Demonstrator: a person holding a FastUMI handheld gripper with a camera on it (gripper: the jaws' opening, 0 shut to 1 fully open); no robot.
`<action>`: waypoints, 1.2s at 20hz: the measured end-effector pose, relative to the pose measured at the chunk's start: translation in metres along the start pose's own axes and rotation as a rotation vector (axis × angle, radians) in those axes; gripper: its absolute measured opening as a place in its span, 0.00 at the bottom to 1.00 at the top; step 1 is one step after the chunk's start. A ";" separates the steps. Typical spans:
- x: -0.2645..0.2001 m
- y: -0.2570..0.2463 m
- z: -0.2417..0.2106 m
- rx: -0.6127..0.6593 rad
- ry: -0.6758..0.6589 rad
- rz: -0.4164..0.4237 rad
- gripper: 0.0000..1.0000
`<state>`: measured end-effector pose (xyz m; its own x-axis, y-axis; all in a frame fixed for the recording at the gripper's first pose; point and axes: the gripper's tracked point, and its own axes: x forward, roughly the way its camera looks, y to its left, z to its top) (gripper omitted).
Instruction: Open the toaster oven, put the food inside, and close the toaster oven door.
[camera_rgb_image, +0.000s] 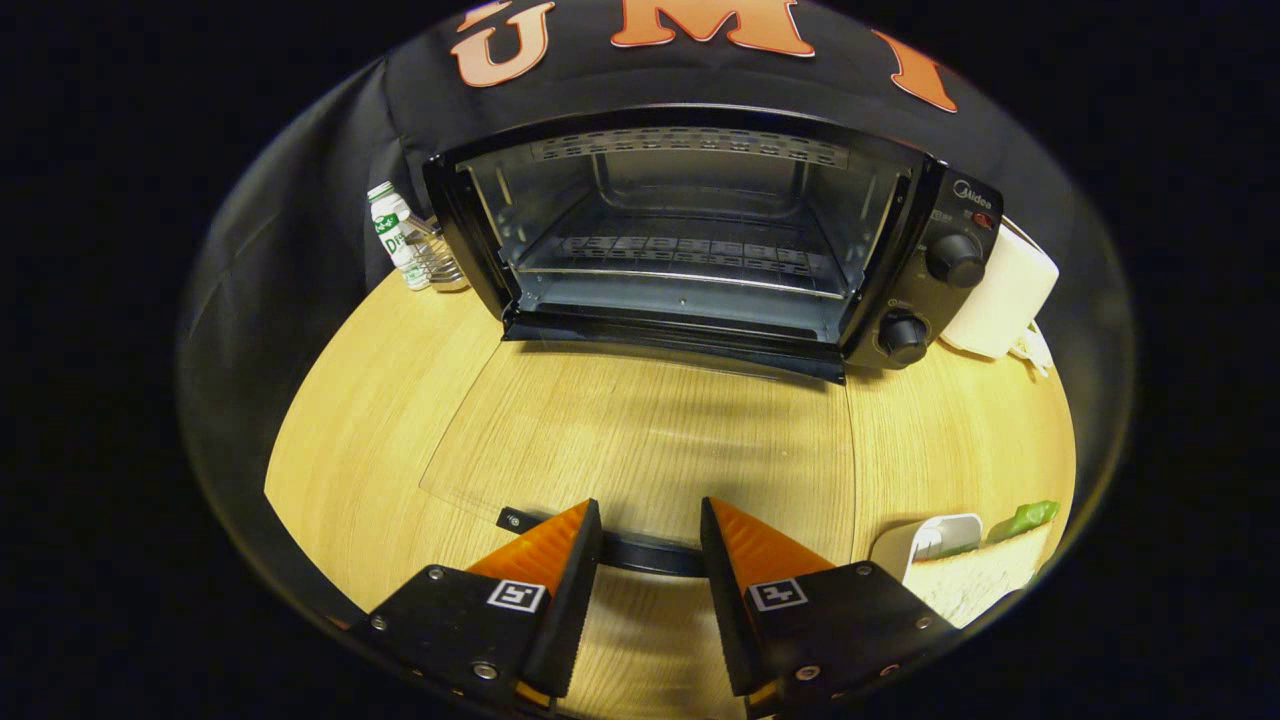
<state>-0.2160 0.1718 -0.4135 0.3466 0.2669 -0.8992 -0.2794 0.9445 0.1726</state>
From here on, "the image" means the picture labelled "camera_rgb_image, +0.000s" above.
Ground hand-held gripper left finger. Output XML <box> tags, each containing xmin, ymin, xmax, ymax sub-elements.
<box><xmin>350</xmin><ymin>498</ymin><xmax>604</xmax><ymax>706</ymax></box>

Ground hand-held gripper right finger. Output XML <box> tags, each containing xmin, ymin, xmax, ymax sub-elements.
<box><xmin>700</xmin><ymin>496</ymin><xmax>961</xmax><ymax>713</ymax></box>

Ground toy sandwich with lettuce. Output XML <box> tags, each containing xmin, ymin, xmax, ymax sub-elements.
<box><xmin>905</xmin><ymin>500</ymin><xmax>1061</xmax><ymax>629</ymax></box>

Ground black toaster oven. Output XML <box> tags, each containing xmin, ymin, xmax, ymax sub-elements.
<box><xmin>420</xmin><ymin>103</ymin><xmax>1006</xmax><ymax>578</ymax></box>

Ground white food tray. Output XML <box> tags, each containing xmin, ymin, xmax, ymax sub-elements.
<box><xmin>868</xmin><ymin>513</ymin><xmax>986</xmax><ymax>584</ymax></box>

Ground white pop-up toaster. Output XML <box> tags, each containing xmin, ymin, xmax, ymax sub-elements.
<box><xmin>940</xmin><ymin>215</ymin><xmax>1061</xmax><ymax>361</ymax></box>

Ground white bottle green label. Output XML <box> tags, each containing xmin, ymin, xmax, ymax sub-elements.
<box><xmin>366</xmin><ymin>181</ymin><xmax>433</xmax><ymax>292</ymax></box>

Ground metal wire rack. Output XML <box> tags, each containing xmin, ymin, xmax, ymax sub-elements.
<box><xmin>405</xmin><ymin>215</ymin><xmax>471</xmax><ymax>293</ymax></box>

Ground white toaster cable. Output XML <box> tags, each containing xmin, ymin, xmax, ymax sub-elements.
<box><xmin>1010</xmin><ymin>320</ymin><xmax>1057</xmax><ymax>379</ymax></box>

